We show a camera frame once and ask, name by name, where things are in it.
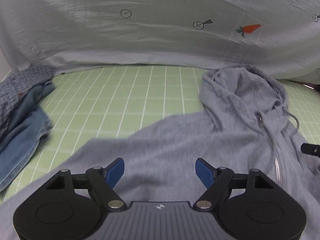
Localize grey zip hoodie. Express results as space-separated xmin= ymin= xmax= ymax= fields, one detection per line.
xmin=1 ymin=66 xmax=319 ymax=239

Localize green grid cutting mat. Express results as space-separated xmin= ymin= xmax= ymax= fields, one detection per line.
xmin=1 ymin=68 xmax=319 ymax=202

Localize blue denim jeans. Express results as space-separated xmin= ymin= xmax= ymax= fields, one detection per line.
xmin=1 ymin=81 xmax=55 ymax=191

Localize grey carrot-print bed sheet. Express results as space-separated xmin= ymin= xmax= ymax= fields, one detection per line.
xmin=1 ymin=0 xmax=319 ymax=83

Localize blue checked shirt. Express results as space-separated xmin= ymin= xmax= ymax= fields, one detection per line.
xmin=1 ymin=65 xmax=53 ymax=137

